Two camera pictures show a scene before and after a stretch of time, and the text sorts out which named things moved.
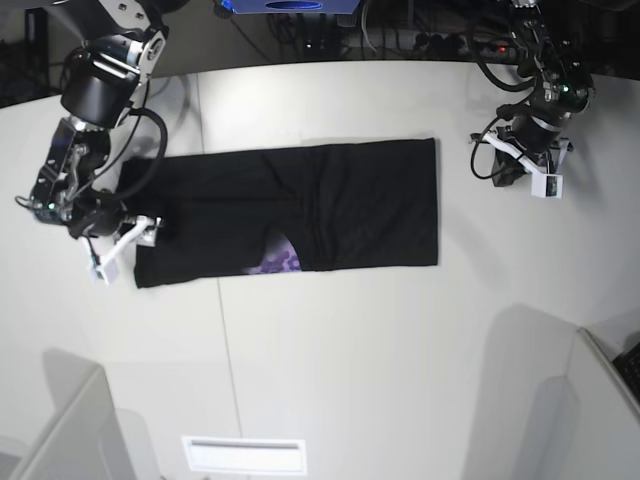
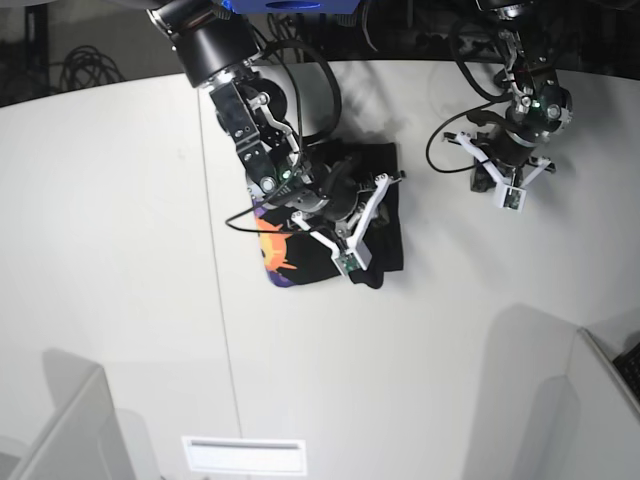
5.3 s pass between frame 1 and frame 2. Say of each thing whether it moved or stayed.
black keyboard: stayed
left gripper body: moved
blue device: stayed
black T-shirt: moved
